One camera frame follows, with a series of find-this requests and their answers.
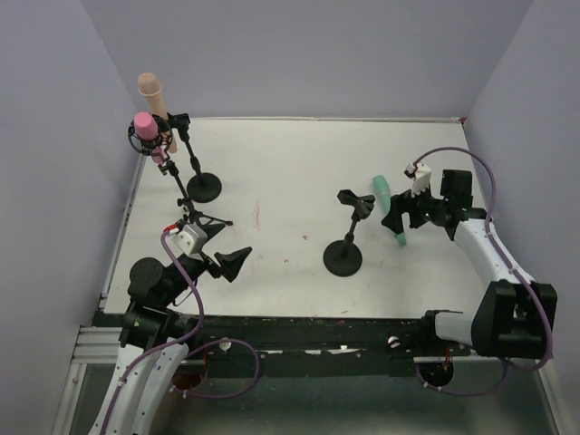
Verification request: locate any teal microphone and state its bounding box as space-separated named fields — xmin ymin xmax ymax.
xmin=372 ymin=175 xmax=407 ymax=247

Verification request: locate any black round-base clip stand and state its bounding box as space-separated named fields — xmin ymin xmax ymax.
xmin=168 ymin=113 xmax=222 ymax=204

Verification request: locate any black tripod shock-mount stand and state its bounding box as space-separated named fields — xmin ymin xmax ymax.
xmin=127 ymin=113 xmax=234 ymax=227

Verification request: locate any pink microphone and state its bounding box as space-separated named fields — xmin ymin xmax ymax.
xmin=131 ymin=111 xmax=167 ymax=165

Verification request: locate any peach microphone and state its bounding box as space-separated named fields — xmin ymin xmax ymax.
xmin=138 ymin=72 xmax=178 ymax=154

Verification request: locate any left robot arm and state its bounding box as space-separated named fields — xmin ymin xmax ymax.
xmin=90 ymin=220 xmax=252 ymax=434

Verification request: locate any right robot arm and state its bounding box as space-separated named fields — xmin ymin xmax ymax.
xmin=372 ymin=169 xmax=557 ymax=360

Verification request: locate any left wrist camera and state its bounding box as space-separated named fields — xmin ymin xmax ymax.
xmin=169 ymin=223 xmax=208 ymax=257

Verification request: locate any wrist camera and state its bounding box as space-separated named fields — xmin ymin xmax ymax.
xmin=404 ymin=161 xmax=431 ymax=197
xmin=169 ymin=223 xmax=208 ymax=257

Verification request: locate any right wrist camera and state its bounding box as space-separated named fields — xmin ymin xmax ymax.
xmin=404 ymin=161 xmax=431 ymax=197

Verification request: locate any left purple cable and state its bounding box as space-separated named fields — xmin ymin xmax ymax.
xmin=97 ymin=228 xmax=260 ymax=435

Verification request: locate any aluminium extrusion frame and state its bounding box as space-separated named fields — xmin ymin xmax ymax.
xmin=52 ymin=156 xmax=146 ymax=434

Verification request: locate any black front mounting rail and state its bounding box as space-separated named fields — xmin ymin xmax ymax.
xmin=158 ymin=312 xmax=486 ymax=380

